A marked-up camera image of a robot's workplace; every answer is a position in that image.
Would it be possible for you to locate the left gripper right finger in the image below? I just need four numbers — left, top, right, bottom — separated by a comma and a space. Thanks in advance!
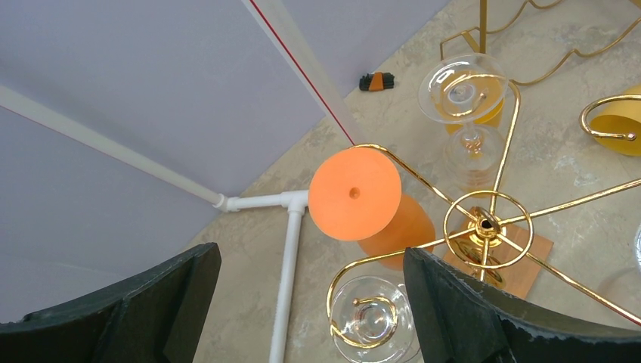
403, 248, 640, 362

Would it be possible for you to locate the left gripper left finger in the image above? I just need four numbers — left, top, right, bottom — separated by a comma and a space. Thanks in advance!
1, 243, 221, 362

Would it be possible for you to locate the clear round wine glass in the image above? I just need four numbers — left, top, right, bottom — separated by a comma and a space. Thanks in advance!
330, 275, 420, 362

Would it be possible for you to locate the orange wine glass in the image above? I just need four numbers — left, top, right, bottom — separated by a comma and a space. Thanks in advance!
308, 147, 436, 271

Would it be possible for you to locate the clear ribbed wine glass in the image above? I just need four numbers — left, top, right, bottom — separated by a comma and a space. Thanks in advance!
418, 53, 507, 192

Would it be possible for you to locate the yellow wine glass front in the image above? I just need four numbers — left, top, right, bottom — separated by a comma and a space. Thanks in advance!
586, 101, 640, 157

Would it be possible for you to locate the yellow wine glass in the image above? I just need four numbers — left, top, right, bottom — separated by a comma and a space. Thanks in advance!
435, 73, 507, 125
586, 101, 640, 157

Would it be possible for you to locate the gold wire bottle rack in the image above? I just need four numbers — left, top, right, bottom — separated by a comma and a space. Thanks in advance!
438, 1, 640, 87

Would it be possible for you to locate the clear flute glass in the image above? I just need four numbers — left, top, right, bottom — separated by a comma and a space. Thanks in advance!
633, 226, 641, 271

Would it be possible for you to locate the yellow wine glass back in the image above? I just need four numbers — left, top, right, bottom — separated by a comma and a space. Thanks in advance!
435, 73, 507, 125

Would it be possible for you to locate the gold wine glass rack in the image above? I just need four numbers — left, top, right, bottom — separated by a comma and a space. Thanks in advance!
326, 81, 640, 349

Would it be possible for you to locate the black orange small clip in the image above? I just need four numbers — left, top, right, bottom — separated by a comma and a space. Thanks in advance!
358, 72, 395, 92

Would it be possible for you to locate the white PVC pipe frame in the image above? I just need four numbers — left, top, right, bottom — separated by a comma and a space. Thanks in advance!
0, 85, 311, 363

